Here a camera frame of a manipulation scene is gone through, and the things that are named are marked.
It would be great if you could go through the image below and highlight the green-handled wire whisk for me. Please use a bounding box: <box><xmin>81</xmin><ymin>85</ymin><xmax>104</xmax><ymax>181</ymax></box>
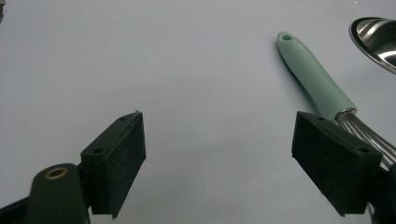
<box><xmin>276</xmin><ymin>31</ymin><xmax>396</xmax><ymax>172</ymax></box>

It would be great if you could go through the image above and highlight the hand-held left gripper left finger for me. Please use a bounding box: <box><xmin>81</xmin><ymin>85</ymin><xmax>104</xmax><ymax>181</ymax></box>
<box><xmin>79</xmin><ymin>110</ymin><xmax>147</xmax><ymax>219</ymax></box>

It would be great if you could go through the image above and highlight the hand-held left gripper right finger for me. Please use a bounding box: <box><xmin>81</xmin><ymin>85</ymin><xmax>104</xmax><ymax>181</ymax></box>
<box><xmin>291</xmin><ymin>110</ymin><xmax>384</xmax><ymax>217</ymax></box>

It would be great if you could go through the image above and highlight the stainless steel bowl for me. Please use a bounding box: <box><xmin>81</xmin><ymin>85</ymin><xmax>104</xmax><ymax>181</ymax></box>
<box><xmin>348</xmin><ymin>16</ymin><xmax>396</xmax><ymax>76</ymax></box>

